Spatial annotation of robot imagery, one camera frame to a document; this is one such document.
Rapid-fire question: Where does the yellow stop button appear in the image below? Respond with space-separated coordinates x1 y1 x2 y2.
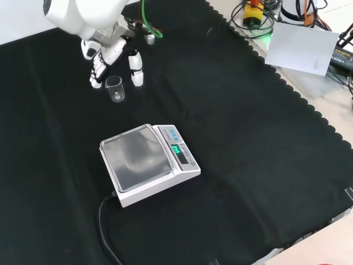
243 0 263 26

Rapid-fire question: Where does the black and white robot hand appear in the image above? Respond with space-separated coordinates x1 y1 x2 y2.
80 26 145 89

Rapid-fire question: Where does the black cables round stop button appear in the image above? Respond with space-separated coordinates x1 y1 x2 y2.
229 0 277 37

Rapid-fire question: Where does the green cable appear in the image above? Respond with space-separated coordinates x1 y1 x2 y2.
140 0 164 39

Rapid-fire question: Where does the white electronic balance steel pan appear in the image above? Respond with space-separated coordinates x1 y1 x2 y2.
99 123 202 209

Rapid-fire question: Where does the black balance power cable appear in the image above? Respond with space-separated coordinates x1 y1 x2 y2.
98 190 124 265

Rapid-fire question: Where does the white paper sheet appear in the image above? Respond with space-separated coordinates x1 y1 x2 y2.
264 22 341 77

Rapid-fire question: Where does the black power adapter yellow label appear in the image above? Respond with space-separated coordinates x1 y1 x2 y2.
330 45 353 70

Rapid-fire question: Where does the black tripod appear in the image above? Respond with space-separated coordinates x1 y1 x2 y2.
336 23 353 48

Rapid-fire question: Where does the black bench cloth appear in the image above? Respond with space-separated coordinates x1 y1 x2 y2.
0 0 353 265

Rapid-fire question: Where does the pale board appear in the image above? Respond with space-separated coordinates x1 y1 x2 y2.
228 19 349 98

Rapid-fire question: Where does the orange cable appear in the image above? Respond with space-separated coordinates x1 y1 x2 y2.
302 0 312 26

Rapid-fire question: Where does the small clear glass beaker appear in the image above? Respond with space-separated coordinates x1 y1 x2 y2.
104 75 126 103

